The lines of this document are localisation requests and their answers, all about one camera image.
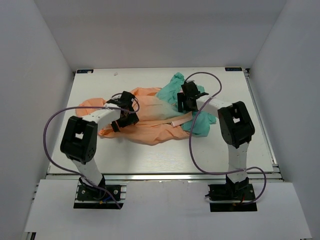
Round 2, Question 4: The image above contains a blue right corner sticker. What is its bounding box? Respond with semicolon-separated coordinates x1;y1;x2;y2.
224;67;243;72

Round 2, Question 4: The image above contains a blue left corner sticker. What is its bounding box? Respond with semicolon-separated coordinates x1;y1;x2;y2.
76;69;94;74

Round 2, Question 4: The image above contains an aluminium table frame rail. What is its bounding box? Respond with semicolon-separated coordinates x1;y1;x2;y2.
243;68;280;172

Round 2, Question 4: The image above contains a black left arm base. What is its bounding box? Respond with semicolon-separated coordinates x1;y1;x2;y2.
73;177;127;210

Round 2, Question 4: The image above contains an orange and teal jacket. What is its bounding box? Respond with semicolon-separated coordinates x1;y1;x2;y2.
75;71;218;146

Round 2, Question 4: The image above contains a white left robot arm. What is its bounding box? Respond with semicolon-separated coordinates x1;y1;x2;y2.
60;91;140;200

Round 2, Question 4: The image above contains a blue corner sticker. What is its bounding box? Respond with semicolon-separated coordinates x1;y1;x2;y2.
224;67;243;72
76;69;94;74

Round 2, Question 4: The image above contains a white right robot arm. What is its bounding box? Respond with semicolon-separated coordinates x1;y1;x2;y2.
177;81;255;200

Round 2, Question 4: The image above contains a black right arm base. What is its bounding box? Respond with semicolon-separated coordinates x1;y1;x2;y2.
204;177;258;213

